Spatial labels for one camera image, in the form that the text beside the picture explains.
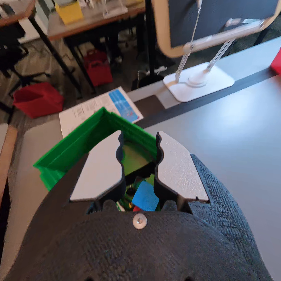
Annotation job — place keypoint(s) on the blue block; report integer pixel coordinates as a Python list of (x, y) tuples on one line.
[(144, 196)]

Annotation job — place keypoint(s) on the green plastic bin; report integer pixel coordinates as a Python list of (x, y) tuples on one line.
[(65, 153)]

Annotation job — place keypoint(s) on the white board stand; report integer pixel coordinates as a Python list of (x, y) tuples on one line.
[(208, 87)]

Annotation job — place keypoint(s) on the red plastic bin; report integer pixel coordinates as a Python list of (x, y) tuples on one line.
[(276, 63)]

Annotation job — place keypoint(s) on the printed paper sheet blue patch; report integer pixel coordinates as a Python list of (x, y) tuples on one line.
[(98, 103)]

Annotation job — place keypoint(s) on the wooden top desk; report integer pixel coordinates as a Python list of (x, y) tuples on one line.
[(13, 17)]

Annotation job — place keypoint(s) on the black office chair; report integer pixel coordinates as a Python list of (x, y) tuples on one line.
[(11, 48)]

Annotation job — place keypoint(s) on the grey table wooden edge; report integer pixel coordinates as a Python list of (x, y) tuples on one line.
[(92, 24)]

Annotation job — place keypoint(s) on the yellow plastic bin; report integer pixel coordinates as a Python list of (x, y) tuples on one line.
[(69, 13)]

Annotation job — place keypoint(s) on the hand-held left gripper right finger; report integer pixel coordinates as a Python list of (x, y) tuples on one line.
[(180, 175)]

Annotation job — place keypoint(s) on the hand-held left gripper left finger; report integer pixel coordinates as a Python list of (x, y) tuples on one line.
[(96, 175)]

